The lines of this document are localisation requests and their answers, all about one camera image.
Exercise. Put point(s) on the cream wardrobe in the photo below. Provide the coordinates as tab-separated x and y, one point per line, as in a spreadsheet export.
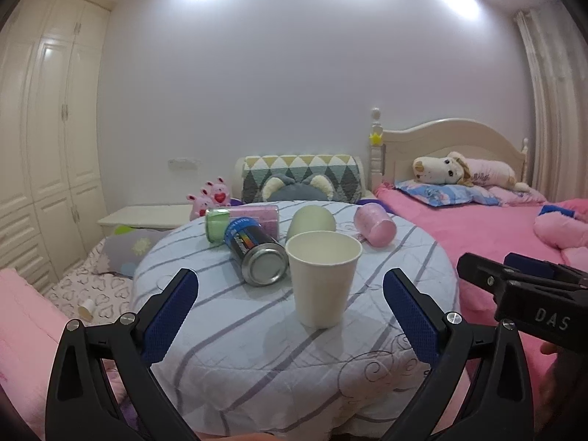
50	156

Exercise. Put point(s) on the blue cartoon pillow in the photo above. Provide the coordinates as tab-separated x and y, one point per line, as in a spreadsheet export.
441	193

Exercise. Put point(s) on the black spray can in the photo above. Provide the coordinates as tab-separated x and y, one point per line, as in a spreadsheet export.
252	248

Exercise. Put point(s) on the grey bear cushion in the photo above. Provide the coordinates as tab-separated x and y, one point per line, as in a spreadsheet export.
296	189

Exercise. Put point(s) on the pale green cup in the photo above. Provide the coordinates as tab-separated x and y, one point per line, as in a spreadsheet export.
312	220

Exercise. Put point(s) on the small green cup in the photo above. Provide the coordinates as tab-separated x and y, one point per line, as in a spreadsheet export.
216	227

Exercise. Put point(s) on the pink bunny plush toy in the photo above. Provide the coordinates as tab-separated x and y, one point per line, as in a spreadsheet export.
220	193
198	204

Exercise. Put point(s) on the purple floral pillow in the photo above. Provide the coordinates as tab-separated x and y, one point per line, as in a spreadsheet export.
133	250

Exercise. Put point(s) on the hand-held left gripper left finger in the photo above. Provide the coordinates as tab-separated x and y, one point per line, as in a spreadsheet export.
167	319

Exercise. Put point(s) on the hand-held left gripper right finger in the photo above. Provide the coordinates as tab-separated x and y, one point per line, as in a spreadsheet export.
413	319

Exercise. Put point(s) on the pink ribbed container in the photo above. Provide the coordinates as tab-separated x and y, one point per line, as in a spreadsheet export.
257	216

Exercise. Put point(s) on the white dog plush toy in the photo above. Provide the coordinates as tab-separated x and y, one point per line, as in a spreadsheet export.
438	169

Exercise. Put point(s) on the white nightstand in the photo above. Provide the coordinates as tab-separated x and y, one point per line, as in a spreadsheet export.
142	216

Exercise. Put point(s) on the round table with striped cloth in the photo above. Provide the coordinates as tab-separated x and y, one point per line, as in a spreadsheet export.
257	344

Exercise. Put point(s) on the pink cup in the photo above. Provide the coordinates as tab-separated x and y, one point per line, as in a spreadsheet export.
374	225

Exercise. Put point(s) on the white paper cup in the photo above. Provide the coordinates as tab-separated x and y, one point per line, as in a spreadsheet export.
321	280

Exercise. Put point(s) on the small white roll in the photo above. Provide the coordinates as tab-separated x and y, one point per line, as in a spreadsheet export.
86	308

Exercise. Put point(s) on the pink quilt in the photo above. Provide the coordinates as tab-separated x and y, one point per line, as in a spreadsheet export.
27	330

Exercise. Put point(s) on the heart patterned blanket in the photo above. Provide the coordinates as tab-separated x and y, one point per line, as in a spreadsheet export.
99	289

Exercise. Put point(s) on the pink bed sheet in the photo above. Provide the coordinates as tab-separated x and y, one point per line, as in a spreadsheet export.
477	229

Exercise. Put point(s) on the cream bed headboard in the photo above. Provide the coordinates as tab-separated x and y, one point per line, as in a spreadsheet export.
441	140

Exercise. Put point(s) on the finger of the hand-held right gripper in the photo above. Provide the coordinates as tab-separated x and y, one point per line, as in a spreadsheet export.
480	273
528	262

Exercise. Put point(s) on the large pink plush toy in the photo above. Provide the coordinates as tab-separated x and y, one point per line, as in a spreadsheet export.
558	234

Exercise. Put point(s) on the yellow star sticker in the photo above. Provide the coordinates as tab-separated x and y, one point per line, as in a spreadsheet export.
377	138

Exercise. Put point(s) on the cream curtain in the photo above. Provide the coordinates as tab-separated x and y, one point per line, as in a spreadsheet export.
551	101

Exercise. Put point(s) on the triangle patterned cushion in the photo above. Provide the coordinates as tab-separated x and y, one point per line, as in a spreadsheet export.
298	167

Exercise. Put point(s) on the blue cloth item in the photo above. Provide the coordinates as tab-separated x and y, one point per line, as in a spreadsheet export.
557	211

